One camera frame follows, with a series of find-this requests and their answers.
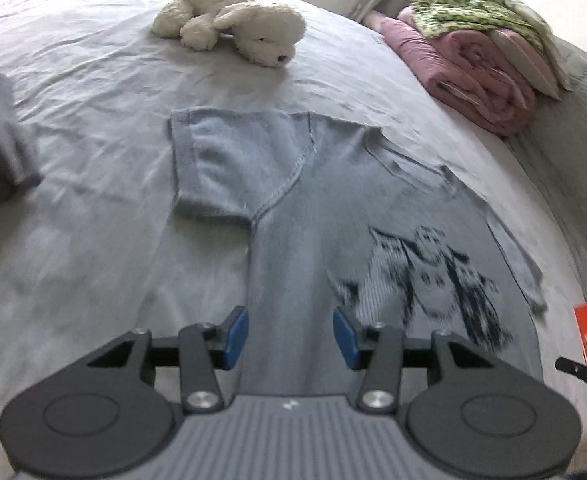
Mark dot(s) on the pink folded blanket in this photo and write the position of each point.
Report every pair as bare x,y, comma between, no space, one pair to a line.
473,80

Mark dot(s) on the grey quilted bed cover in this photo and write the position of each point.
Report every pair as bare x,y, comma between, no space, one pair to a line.
581,160

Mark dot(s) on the light blue printed sweater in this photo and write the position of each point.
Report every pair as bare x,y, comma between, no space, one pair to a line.
313,200

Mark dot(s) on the white plush dog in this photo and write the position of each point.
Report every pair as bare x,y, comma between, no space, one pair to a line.
253,27

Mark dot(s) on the grey bed sheet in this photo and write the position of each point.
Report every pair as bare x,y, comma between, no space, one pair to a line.
98,90

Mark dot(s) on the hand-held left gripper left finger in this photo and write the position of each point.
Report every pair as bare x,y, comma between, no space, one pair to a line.
236,337

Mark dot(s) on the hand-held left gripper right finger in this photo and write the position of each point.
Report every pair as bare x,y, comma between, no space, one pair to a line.
347,337

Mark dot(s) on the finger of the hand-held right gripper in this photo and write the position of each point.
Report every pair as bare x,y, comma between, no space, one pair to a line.
586,374

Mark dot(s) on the green patterned cloth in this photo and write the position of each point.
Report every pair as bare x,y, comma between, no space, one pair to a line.
453,7

